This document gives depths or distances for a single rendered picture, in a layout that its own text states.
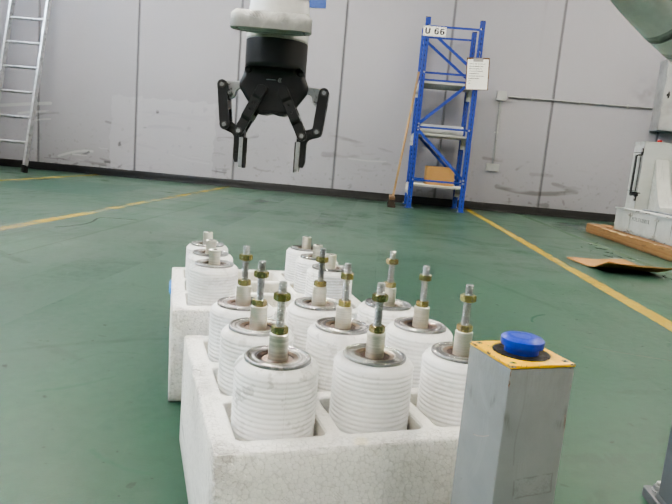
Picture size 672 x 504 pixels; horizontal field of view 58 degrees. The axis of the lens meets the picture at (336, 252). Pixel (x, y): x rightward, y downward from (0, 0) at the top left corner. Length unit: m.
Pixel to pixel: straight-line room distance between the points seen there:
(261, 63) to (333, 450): 0.44
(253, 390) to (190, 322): 0.50
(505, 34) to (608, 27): 1.11
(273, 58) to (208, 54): 6.75
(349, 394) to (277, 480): 0.12
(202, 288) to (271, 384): 0.54
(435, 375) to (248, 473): 0.25
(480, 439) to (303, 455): 0.18
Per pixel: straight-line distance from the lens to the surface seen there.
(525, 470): 0.61
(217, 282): 1.16
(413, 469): 0.72
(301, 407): 0.68
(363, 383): 0.69
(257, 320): 0.79
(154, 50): 7.68
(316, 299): 0.93
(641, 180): 5.33
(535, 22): 7.46
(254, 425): 0.68
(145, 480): 0.96
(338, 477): 0.69
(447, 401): 0.75
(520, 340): 0.58
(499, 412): 0.58
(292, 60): 0.74
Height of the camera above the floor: 0.48
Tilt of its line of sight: 9 degrees down
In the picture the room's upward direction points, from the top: 5 degrees clockwise
